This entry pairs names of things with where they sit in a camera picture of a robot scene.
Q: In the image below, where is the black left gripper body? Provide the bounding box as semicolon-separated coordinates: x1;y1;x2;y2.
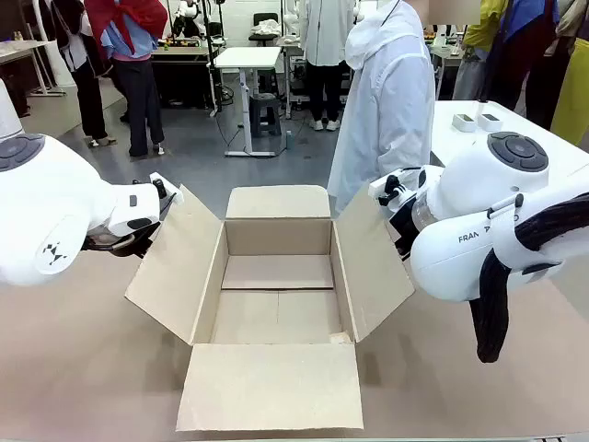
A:
81;220;161;260

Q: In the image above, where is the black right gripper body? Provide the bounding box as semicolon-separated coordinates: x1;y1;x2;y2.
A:
388;204;422;262

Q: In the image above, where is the brown cardboard box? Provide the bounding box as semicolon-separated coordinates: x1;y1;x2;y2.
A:
123;183;418;434

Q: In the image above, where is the white side table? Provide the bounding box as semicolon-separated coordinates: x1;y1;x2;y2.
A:
430;99;589;185

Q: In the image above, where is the small white box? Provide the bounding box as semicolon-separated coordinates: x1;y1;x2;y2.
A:
452;111;478;133
477;111;502;133

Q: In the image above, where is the person in white hooded coat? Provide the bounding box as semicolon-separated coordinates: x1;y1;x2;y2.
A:
326;0;436;217

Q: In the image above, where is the person with red cloth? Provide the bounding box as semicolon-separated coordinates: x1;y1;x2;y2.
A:
85;0;169;157

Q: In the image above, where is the grey plastic stool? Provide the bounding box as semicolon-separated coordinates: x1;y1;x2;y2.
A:
248;93;283;138

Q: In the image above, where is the grey background workbench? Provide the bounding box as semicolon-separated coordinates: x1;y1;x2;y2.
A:
427;43;466;100

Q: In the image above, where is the person in black white outfit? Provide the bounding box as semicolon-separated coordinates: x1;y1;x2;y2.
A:
39;0;110;148

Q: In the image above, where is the black stand pole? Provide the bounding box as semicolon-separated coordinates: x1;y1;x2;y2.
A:
202;0;226;116

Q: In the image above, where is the background person in white coat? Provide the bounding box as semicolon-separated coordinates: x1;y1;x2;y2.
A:
301;0;355;133

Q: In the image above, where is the person in yellow top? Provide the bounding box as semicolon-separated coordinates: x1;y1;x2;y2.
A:
453;0;507;102

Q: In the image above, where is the person in blue vest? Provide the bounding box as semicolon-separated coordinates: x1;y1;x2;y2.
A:
487;0;572;130

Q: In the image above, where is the white standing desk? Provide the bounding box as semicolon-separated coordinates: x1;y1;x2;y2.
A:
214;45;283;157

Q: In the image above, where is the light wooden background table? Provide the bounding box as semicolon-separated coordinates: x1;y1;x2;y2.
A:
0;40;68;98

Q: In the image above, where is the black chair with white cloth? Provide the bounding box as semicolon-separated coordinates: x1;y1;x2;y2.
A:
248;12;282;47

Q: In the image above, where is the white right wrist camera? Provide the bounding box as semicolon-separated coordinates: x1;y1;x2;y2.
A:
367;168;421;208

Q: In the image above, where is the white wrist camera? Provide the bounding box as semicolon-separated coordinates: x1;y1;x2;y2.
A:
149;171;185;217
367;168;421;208

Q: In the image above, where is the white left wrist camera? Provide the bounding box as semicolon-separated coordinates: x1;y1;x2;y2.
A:
149;171;185;217

